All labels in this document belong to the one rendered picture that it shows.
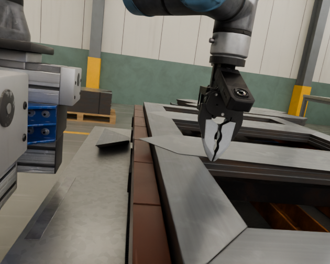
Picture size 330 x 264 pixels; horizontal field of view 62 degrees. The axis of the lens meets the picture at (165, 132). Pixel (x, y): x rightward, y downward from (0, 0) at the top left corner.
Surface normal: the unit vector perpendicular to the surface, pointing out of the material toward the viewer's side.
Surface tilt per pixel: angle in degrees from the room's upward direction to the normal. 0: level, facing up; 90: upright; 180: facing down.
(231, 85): 28
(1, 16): 72
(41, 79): 90
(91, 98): 90
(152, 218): 0
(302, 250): 0
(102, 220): 0
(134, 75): 90
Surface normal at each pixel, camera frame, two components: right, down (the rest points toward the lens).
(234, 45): 0.03, 0.21
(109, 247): 0.13, -0.97
